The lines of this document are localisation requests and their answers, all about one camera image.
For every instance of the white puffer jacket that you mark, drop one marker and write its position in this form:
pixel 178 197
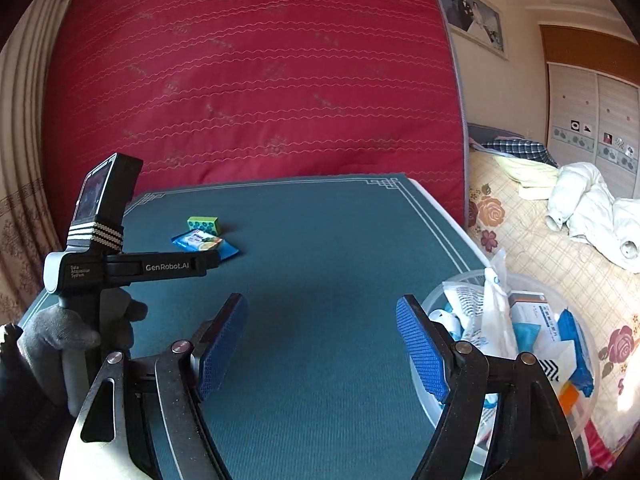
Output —
pixel 595 200

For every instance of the red mattress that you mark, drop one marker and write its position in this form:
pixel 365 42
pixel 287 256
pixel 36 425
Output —
pixel 250 60

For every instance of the clear plastic bowl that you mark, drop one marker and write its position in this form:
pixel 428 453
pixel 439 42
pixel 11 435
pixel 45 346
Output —
pixel 580 317

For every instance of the framed wall photo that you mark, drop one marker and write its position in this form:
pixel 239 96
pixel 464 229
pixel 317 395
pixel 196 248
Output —
pixel 475 15

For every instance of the beige patterned curtain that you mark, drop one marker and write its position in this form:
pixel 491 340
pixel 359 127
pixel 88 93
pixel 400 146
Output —
pixel 25 185

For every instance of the teal table mat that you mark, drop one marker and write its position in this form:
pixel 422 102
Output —
pixel 325 260

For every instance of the red bed skirt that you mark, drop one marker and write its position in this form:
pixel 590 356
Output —
pixel 600 445

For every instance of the dark plaid cloth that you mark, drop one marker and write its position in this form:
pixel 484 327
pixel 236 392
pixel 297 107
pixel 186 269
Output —
pixel 520 150

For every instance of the person's left hand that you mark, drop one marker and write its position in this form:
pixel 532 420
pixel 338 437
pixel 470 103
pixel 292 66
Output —
pixel 50 335

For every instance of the black white zigzag box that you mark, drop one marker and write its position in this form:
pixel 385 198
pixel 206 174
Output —
pixel 552 367

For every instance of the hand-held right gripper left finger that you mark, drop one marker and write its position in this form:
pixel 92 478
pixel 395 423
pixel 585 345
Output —
pixel 220 350

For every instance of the blue crinkled packet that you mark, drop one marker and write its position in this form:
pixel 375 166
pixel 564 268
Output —
pixel 205 244

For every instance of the floral checked quilt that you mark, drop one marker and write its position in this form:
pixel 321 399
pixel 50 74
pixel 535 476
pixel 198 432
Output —
pixel 540 240

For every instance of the blue wipes packet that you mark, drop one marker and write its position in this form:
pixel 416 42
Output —
pixel 575 355

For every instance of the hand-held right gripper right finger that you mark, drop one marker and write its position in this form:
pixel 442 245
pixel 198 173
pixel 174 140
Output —
pixel 420 355

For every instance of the grey bed frame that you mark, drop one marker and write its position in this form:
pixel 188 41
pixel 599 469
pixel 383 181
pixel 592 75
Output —
pixel 490 132

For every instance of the white sliding-door wardrobe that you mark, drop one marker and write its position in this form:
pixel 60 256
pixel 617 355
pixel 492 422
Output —
pixel 575 100

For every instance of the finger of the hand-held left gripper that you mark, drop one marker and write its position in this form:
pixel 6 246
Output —
pixel 205 262

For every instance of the pale yellow cloth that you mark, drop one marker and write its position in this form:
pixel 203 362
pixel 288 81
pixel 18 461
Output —
pixel 535 180

